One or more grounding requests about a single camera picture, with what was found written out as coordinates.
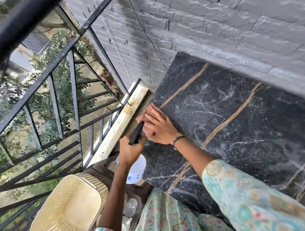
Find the person's right hand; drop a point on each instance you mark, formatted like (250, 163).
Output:
(164, 131)

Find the person's left hand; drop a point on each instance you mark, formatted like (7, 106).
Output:
(128, 152)

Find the white spray bottle black head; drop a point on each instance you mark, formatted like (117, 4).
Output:
(137, 171)

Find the brown checked cloth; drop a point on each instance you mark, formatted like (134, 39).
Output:
(152, 109)

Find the clear drinking glass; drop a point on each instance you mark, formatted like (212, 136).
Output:
(130, 207)

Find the person's left forearm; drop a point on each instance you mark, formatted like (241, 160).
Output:
(112, 197)

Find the person's right forearm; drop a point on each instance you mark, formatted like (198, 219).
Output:
(195, 157)

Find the black marble table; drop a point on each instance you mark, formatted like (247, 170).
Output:
(226, 114)

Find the white concrete ledge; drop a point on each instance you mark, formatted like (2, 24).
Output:
(119, 128)

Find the dark brown plastic stool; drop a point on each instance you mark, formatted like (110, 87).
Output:
(140, 192)

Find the cream plastic basket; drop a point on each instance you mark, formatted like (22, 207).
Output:
(71, 207)

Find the green leafy tree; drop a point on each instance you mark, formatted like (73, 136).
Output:
(62, 88)

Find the grey louvred vent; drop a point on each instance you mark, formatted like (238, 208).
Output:
(35, 41)

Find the black metal railing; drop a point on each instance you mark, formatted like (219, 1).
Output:
(21, 21)

